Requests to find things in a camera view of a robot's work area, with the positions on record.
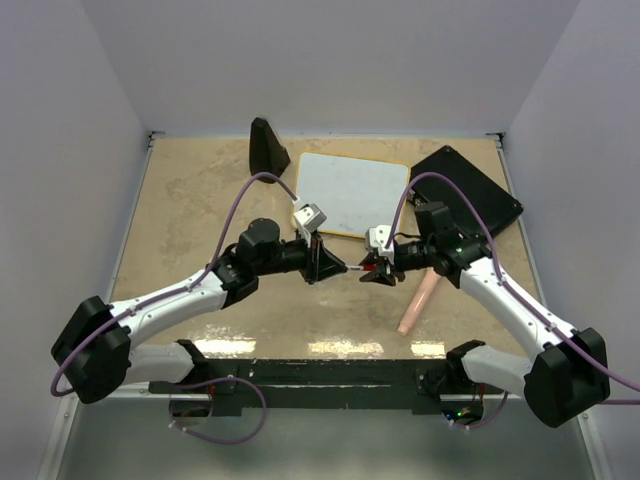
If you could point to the whiteboard marker pen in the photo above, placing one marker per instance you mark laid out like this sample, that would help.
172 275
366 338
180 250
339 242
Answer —
356 267

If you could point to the yellow framed whiteboard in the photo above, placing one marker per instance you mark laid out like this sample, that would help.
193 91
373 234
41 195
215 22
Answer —
354 193

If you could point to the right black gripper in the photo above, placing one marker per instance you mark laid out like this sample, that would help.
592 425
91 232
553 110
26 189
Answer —
378 276

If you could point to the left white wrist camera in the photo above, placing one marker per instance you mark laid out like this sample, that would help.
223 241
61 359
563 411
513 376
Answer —
307 218

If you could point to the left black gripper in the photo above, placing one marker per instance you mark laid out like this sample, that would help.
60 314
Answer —
319 263

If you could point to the black wedge stand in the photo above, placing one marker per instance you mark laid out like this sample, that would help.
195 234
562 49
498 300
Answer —
267 154

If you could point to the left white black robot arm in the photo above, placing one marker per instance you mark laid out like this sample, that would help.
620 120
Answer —
104 346

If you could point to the pink plastic handle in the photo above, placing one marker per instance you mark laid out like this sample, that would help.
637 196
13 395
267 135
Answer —
418 302

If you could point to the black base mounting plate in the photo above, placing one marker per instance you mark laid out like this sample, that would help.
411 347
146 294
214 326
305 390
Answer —
421 387

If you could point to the black flat electronic box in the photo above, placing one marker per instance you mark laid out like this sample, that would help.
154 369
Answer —
496 207

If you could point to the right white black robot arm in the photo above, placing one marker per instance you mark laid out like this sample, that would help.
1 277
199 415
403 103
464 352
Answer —
560 375

